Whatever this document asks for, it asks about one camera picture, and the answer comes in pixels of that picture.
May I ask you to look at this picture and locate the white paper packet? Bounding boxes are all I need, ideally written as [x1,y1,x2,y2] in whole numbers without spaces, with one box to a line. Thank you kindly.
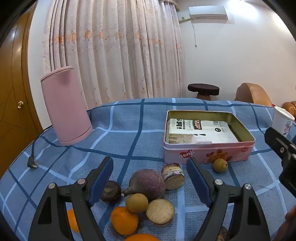
[168,118,239,144]

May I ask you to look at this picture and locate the black power cord with plug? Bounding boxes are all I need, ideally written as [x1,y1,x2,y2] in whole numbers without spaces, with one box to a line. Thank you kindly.
[27,125,53,169]

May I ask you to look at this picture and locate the small brown fruit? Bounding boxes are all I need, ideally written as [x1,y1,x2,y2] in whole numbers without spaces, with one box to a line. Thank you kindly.
[217,226,229,241]

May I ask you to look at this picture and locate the dark round stool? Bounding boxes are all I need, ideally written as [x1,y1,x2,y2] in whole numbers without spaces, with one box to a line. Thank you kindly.
[187,83,220,100]

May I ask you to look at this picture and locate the brown leather chair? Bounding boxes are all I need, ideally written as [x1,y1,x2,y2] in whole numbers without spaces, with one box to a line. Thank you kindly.
[235,83,273,107]

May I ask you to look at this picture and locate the round purple root vegetable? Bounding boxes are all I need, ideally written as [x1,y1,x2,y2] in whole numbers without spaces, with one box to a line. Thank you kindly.
[121,169,166,202]

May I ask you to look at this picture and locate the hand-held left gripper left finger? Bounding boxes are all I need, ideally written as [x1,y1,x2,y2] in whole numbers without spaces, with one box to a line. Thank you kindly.
[28,156,114,241]

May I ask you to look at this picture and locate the blue checked tablecloth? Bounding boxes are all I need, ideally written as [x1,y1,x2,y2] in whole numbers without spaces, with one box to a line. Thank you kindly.
[0,98,296,241]

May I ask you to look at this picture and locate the orange tangerine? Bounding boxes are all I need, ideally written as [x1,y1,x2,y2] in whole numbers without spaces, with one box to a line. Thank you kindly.
[110,206,139,236]
[67,209,80,233]
[124,233,161,241]

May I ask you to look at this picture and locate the pink electric kettle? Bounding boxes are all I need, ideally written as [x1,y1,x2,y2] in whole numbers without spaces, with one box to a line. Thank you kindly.
[41,66,93,146]

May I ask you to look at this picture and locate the halved purple fruit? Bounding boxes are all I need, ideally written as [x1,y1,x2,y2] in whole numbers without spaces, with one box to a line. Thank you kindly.
[146,199,175,227]

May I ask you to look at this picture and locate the brown leather cushion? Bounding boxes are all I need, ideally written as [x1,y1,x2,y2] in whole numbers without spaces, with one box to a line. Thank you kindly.
[283,101,296,116]

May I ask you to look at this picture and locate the air conditioner cord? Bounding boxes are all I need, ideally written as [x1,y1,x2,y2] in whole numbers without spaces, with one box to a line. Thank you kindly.
[191,20,199,49]

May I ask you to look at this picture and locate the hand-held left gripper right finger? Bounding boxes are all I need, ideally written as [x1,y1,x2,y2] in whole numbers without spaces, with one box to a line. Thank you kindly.
[186,158,271,241]

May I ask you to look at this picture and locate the white air conditioner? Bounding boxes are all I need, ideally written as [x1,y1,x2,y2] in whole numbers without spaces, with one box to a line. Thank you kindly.
[188,6,228,20]

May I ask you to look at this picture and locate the pink floral curtain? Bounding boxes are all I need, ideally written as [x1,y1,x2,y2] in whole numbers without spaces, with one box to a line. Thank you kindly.
[42,0,186,109]

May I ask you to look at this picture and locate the white paper cup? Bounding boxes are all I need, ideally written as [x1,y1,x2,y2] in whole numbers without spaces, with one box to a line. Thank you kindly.
[271,107,295,137]

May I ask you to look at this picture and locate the pink tin box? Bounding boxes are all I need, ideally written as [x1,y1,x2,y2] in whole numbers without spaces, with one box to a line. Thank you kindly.
[162,110,256,164]

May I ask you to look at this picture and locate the wooden door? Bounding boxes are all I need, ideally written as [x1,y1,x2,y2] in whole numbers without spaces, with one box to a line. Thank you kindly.
[0,9,50,179]

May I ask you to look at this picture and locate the small dark purple fruit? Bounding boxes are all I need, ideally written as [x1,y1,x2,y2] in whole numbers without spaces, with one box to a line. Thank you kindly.
[100,180,122,203]

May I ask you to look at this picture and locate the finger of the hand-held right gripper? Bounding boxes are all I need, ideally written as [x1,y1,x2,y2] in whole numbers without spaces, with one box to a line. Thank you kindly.
[264,127,296,161]

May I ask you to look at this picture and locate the cut purple yam piece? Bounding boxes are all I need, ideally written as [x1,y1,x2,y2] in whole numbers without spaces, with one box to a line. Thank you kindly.
[161,163,185,191]

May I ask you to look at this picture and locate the person's right hand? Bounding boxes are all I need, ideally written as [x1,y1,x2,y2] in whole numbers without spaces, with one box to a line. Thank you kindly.
[285,205,296,228]

